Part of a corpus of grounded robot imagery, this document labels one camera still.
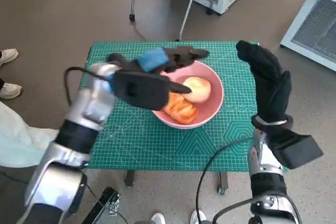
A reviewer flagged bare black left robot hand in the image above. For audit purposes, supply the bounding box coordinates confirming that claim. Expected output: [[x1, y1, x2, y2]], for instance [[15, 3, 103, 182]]
[[109, 46, 211, 95]]

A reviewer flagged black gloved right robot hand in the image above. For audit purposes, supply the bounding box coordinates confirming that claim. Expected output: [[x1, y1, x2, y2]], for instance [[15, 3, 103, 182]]
[[235, 40, 292, 124]]

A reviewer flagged round toy bread bun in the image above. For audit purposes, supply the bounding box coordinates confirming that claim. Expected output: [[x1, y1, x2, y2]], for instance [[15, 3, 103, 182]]
[[182, 76, 212, 103]]

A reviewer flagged long twisted toy bread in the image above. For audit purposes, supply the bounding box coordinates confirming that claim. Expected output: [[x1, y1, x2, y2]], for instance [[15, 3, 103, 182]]
[[162, 94, 199, 124]]

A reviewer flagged pink bowl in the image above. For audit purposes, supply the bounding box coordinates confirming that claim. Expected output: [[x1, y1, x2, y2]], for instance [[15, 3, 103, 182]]
[[152, 60, 225, 130]]

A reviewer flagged white cabinet with grey mesh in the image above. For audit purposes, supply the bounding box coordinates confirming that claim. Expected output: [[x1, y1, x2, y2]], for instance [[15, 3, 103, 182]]
[[280, 0, 336, 72]]

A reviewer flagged green cutting mat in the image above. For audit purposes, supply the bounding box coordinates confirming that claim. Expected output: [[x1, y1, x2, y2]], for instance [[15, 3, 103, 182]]
[[80, 41, 289, 172]]

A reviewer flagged black table leg with caster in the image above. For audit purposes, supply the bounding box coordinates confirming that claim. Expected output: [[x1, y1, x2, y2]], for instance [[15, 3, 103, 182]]
[[217, 171, 228, 196]]

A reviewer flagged person's white shoe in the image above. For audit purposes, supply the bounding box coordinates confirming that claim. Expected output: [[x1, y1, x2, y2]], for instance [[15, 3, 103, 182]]
[[0, 48, 19, 66], [0, 82, 23, 99]]

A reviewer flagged white shoe tip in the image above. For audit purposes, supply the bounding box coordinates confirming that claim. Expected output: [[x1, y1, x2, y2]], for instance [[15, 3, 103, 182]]
[[151, 212, 166, 224], [190, 209, 207, 224]]

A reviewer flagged black shiny metal stand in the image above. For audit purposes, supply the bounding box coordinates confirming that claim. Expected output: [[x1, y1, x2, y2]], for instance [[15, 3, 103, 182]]
[[81, 186, 121, 224]]

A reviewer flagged person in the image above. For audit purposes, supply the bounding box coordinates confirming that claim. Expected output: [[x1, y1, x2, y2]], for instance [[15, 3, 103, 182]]
[[0, 100, 60, 168]]

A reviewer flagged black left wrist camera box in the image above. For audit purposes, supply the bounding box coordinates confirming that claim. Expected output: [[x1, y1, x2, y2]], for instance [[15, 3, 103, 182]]
[[112, 71, 171, 111]]

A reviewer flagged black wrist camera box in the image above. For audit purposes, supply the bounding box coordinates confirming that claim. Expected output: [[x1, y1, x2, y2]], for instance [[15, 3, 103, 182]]
[[112, 71, 171, 111], [270, 129, 324, 170]]

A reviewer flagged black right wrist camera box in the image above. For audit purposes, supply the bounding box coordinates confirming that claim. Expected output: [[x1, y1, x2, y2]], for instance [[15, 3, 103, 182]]
[[270, 129, 324, 170]]

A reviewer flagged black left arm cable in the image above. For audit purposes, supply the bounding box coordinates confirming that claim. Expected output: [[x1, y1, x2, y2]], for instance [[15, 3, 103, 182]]
[[64, 66, 113, 105]]

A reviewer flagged long black cable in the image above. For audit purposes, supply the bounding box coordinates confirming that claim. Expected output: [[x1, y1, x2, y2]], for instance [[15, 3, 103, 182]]
[[195, 138, 254, 224]]

